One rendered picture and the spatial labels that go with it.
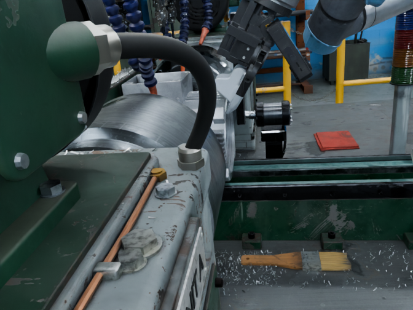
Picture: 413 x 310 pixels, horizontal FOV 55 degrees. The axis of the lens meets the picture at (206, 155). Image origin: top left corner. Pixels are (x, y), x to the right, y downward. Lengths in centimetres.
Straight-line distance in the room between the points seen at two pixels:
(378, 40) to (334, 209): 541
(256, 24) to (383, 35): 550
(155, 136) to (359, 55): 521
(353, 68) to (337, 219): 483
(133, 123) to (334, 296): 46
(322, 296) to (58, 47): 65
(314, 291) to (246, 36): 45
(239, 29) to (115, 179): 46
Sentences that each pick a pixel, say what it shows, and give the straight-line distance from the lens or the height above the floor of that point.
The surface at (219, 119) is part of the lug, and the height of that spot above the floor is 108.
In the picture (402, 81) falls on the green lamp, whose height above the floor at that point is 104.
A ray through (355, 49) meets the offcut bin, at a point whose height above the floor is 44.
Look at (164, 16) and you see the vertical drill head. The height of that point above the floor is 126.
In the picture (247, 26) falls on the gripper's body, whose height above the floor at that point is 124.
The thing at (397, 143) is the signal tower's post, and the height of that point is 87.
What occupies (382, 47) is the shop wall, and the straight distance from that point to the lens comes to 621.
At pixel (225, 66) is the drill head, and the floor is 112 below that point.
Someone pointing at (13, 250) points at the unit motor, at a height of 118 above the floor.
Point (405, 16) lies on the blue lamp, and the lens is 112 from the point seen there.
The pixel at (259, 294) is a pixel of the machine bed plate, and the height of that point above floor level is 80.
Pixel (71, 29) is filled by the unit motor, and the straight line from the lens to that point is 19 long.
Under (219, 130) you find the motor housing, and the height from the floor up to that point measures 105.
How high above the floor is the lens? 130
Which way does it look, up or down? 22 degrees down
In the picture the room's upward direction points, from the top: 6 degrees counter-clockwise
